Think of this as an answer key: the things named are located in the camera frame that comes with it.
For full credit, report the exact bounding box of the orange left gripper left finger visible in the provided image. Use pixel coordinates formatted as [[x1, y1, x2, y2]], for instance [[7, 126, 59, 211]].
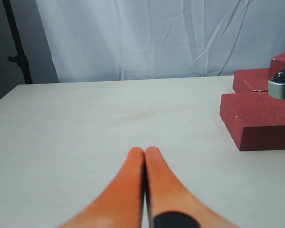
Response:
[[60, 147, 144, 228]]

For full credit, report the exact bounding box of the white backdrop curtain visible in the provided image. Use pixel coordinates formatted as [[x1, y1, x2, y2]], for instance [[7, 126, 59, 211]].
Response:
[[37, 0, 285, 82]]

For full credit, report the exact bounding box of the back left base brick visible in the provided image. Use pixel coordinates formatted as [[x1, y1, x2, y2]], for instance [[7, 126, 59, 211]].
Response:
[[233, 68, 269, 93]]

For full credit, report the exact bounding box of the black light stand pole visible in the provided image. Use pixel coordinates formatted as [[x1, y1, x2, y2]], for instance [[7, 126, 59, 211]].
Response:
[[2, 0, 33, 85]]

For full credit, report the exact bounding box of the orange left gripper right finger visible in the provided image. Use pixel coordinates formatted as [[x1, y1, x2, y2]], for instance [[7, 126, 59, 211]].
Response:
[[145, 147, 238, 228]]

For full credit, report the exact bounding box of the lone red brick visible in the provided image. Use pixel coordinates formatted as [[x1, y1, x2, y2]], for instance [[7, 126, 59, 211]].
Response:
[[219, 92, 285, 151]]

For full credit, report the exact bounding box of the tilted red brick back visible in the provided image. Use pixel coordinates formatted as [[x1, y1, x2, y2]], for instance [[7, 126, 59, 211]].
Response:
[[268, 52, 285, 78]]

